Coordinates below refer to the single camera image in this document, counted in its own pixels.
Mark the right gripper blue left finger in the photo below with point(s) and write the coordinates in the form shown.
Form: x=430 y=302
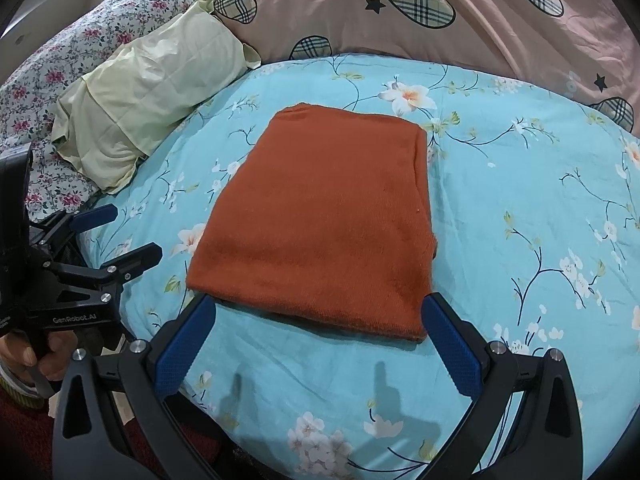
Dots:
x=89 y=440

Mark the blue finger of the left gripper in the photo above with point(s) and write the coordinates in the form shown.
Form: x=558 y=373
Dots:
x=91 y=219
x=134 y=263

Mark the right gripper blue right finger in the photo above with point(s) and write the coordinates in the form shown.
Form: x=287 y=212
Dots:
x=523 y=421

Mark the orange knit sweater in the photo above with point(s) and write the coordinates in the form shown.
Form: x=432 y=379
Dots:
x=328 y=220

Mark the person's left hand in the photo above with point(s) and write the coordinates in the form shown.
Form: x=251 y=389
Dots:
x=18 y=356

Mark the pale yellow pillow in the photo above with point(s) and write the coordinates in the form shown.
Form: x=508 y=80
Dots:
x=109 y=120

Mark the white floral quilt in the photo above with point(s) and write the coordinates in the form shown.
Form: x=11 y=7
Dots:
x=28 y=96

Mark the light blue floral bedsheet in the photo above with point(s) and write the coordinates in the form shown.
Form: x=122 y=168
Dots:
x=535 y=202

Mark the pink plaid-heart duvet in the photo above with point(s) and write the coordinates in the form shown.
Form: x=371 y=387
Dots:
x=581 y=49

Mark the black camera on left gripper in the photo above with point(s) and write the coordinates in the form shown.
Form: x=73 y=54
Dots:
x=15 y=169

